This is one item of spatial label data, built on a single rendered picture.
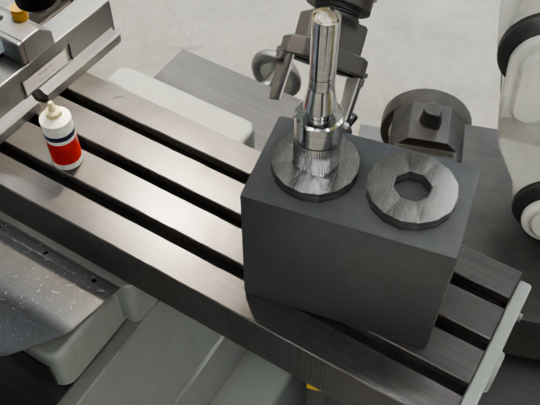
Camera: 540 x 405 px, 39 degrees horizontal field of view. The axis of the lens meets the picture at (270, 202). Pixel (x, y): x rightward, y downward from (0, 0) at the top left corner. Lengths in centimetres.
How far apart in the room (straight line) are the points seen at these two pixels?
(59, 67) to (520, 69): 66
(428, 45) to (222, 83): 141
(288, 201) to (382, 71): 188
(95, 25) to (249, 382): 87
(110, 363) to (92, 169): 28
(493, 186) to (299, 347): 80
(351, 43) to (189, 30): 177
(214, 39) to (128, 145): 167
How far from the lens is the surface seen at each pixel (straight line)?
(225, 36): 272
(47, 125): 100
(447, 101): 168
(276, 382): 170
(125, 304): 106
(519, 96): 117
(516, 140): 130
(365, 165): 78
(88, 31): 118
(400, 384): 86
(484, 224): 151
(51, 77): 115
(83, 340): 105
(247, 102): 139
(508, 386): 154
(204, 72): 145
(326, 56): 65
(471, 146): 163
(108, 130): 109
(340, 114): 72
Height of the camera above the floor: 174
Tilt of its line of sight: 52 degrees down
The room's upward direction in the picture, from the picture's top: straight up
